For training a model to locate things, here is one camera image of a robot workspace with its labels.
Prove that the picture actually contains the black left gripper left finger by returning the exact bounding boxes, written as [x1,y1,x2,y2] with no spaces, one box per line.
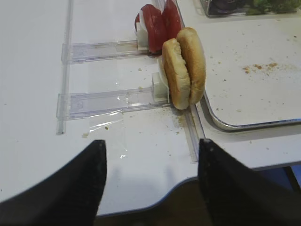
[0,140,107,226]

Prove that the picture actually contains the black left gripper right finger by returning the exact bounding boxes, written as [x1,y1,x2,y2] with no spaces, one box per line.
[198,139,301,226]

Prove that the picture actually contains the bun half nearer tray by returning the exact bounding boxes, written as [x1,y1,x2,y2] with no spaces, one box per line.
[176,27,206,105]

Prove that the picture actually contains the white pusher block tomato lane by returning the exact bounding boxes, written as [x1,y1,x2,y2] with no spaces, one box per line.
[136,10,149,50]

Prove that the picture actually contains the green lettuce leaves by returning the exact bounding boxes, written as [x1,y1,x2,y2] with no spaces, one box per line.
[247,0,301,15]

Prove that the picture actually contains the tomato slice nearer tray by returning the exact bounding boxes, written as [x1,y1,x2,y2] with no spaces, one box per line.
[162,0,182,39]

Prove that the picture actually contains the tomato slice outer left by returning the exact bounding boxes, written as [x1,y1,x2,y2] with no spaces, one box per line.
[135,4,167,53]

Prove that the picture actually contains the clear outer left strip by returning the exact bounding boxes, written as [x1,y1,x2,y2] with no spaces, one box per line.
[56,0,74,135]

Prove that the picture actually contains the white pusher block bun lane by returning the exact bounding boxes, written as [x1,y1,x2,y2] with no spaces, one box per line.
[152,56,170,104]

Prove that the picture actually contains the bun half outer left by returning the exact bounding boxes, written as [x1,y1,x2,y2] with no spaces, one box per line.
[162,38,190,110]

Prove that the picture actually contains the metal baking tray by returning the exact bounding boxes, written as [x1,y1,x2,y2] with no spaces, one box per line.
[178,0,301,130]

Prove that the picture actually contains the clear plastic salad container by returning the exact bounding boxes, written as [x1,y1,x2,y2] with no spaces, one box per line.
[193,0,301,18]

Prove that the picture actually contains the purple cabbage leaf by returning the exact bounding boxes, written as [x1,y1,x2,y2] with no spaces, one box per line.
[208,0,237,15]

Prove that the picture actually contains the clear rail track bun lane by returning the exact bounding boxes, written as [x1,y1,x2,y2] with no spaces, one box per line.
[56,87,170,120]

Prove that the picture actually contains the clear rail track tomato lane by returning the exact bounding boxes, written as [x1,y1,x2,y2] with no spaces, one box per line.
[61,40,151,64]

